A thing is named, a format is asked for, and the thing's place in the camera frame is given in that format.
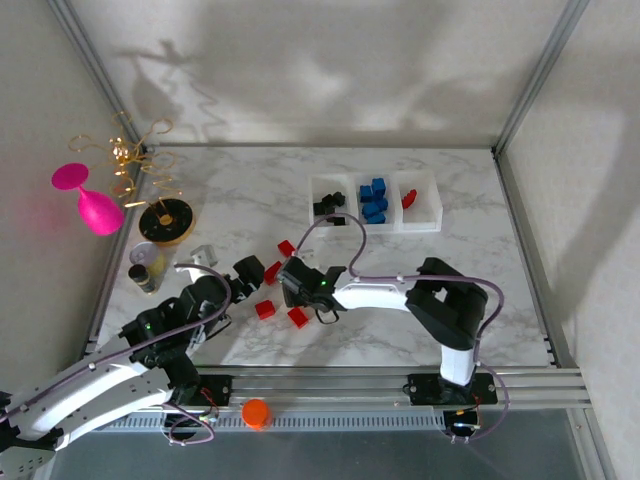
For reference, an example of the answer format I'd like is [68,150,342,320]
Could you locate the white round disc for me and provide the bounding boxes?
[128,241,159,265]

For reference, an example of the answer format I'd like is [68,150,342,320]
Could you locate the pink plastic wine glass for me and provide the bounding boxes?
[51,162,126,237]

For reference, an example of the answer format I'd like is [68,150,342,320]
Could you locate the gold wire stand black base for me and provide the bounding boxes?
[68,110,197,249]

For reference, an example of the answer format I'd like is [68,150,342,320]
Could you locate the aluminum base rail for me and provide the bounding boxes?
[194,366,587,412]

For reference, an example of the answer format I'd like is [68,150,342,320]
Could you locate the grey slotted cable duct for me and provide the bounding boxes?
[99,408,451,432]

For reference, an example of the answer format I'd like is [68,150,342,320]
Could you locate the white plastic bin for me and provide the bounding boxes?
[308,172,360,236]
[353,171,403,234]
[393,169,445,234]

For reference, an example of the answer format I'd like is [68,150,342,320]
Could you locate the aluminum back rail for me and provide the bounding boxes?
[149,142,497,151]

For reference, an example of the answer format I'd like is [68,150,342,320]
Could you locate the small black bottle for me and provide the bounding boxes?
[128,264,159,296]

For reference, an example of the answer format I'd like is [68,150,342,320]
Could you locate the thin red yellow wires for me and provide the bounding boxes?
[457,394,485,431]
[199,387,222,426]

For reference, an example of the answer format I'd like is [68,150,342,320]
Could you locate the orange cylinder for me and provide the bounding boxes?
[241,398,274,431]

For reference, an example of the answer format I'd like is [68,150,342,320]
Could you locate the aluminum frame post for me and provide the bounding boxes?
[492,0,592,154]
[46,0,154,154]

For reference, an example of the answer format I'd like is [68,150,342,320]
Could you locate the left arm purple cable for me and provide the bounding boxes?
[0,263,234,447]

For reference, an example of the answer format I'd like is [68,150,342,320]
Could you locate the aluminum side rail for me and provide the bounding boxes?
[84,147,154,351]
[494,147,584,372]

